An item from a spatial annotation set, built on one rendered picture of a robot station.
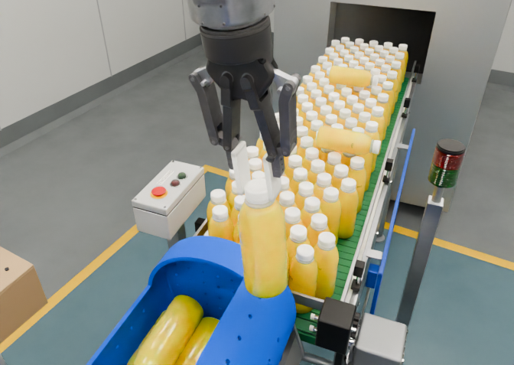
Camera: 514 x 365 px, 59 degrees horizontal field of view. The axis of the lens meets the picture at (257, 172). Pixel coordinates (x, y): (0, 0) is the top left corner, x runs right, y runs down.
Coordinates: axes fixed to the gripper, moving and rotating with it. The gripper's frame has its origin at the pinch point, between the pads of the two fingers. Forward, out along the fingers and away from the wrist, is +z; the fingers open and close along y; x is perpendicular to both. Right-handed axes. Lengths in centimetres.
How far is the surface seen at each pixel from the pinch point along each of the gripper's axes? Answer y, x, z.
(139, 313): -26.3, -6.1, 34.3
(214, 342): -4.2, -12.3, 23.0
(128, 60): -277, 273, 123
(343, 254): -1, 43, 60
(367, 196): -2, 71, 62
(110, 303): -120, 48, 140
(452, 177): 23, 50, 33
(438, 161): 19, 50, 30
